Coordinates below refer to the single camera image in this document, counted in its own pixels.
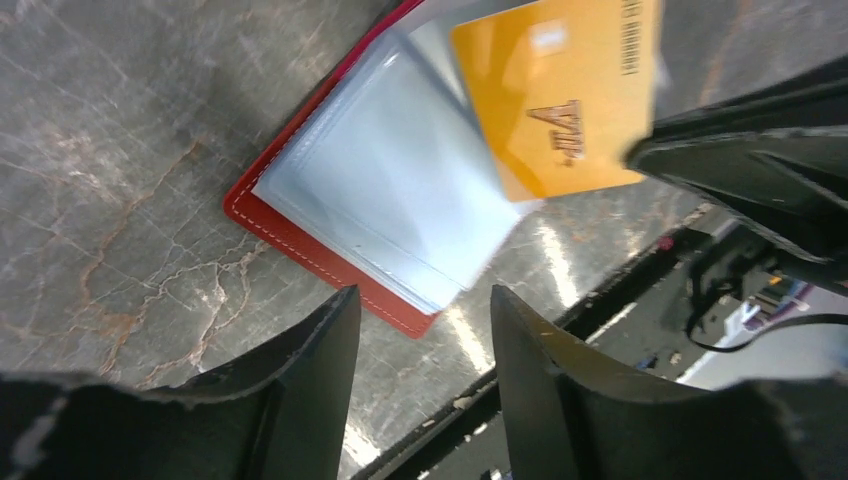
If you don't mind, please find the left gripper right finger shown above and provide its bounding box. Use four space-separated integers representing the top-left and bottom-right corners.
490 286 847 479

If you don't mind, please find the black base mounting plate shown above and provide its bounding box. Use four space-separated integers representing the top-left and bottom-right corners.
356 227 716 479

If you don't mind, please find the orange VIP card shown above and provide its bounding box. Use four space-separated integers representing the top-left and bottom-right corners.
451 0 663 202

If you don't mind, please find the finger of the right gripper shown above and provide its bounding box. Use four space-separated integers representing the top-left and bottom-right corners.
625 57 847 265

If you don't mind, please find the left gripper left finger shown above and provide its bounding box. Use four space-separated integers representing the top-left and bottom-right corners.
1 286 361 479

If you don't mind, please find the red leather card holder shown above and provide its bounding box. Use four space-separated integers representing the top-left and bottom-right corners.
224 1 539 338

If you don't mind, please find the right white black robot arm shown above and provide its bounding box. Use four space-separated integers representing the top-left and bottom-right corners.
625 57 847 340

